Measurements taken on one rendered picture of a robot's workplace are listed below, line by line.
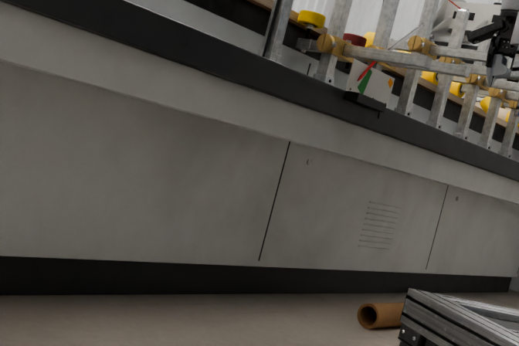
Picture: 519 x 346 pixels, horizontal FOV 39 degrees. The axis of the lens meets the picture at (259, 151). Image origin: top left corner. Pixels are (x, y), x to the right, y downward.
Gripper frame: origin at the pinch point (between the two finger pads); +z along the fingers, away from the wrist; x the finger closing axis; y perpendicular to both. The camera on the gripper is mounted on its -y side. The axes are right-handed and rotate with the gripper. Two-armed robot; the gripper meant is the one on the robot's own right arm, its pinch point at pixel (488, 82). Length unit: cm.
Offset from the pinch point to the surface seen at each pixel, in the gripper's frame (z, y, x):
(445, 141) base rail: 16, -32, 50
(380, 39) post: -7.2, -35.0, -5.7
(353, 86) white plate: 10.2, -33.2, -16.5
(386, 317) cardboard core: 78, -21, 18
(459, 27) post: -25, -35, 44
